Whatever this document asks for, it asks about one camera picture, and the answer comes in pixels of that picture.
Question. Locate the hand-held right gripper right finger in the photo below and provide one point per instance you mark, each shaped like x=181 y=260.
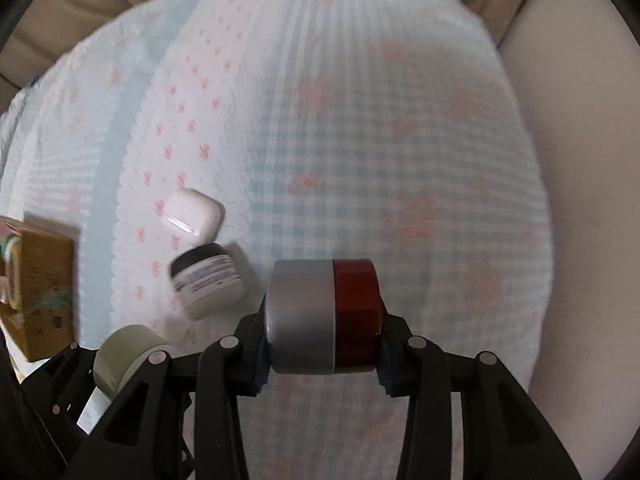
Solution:
x=386 y=377

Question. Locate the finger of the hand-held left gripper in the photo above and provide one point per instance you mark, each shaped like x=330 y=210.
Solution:
x=60 y=385

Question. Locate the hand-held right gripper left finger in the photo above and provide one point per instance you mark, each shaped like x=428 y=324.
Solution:
x=261 y=375

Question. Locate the pale green jar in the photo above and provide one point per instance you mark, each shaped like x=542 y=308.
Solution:
x=125 y=355

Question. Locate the silver and red jar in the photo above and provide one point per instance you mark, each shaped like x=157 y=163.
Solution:
x=310 y=310

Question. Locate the brown cardboard box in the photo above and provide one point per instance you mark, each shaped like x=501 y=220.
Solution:
x=45 y=285

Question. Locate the white jar with black lid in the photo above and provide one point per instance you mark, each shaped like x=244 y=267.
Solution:
x=210 y=285

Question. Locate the white earbuds case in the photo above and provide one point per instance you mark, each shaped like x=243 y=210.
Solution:
x=192 y=212

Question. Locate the blue cloth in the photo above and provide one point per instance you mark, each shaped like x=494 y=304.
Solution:
x=33 y=80

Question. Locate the beige curtain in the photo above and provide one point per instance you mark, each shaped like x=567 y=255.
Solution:
x=75 y=10

